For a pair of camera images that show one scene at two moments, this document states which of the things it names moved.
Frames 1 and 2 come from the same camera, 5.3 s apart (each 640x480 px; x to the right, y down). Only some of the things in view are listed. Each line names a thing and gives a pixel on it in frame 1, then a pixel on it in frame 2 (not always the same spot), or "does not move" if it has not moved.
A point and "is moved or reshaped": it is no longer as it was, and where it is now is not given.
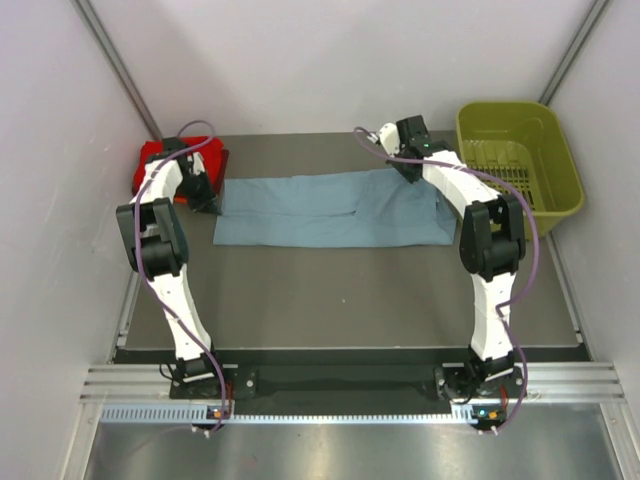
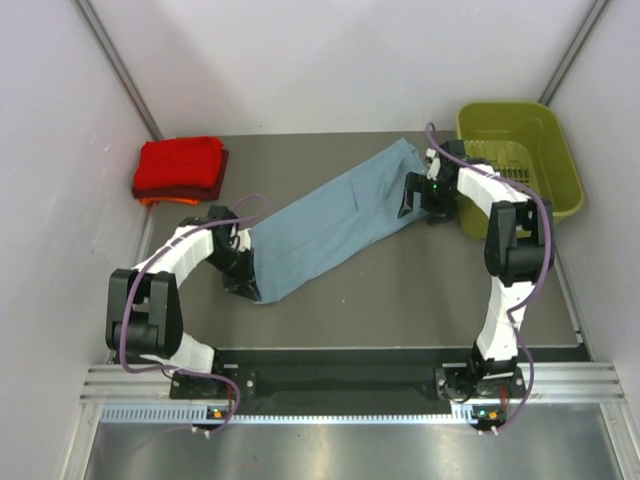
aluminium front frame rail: [139, 382] does not move
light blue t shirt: [378, 208] is moved or reshaped
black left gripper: [207, 199] -> [244, 284]
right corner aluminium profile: [572, 51] does not move
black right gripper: [411, 177] -> [419, 183]
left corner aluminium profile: [118, 66] does not move
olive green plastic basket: [518, 145] does not move
